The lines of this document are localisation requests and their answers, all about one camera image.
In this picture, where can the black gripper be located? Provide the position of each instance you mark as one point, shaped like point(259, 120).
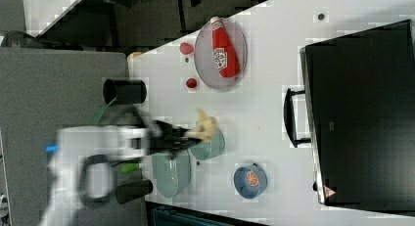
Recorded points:
point(171, 140)

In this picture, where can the yellow plush banana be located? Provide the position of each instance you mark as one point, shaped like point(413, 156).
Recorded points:
point(205, 126)

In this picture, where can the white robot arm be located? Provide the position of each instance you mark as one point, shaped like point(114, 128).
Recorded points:
point(82, 162)

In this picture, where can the black toaster oven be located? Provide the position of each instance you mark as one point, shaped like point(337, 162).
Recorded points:
point(359, 93)

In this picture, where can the green oval colander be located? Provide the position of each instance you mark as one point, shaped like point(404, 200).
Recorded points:
point(172, 175)

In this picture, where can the small red strawberry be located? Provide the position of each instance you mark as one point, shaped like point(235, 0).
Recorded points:
point(191, 83)

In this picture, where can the blue cup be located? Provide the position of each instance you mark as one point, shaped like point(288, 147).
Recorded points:
point(241, 185)

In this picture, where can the orange slice toy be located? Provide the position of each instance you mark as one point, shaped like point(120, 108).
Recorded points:
point(252, 179)

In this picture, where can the black cylinder cup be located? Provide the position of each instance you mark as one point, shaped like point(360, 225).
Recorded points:
point(132, 191)

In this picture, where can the grey round plate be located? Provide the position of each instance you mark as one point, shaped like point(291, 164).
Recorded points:
point(203, 56)

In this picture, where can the black utensil holder cup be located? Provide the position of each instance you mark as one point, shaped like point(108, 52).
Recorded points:
point(122, 92)

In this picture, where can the red ketchup bottle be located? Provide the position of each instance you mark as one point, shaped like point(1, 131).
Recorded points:
point(224, 54)

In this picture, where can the large red strawberry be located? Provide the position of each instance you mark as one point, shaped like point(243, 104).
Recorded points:
point(186, 48)

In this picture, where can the green spatula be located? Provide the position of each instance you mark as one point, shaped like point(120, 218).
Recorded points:
point(99, 113)

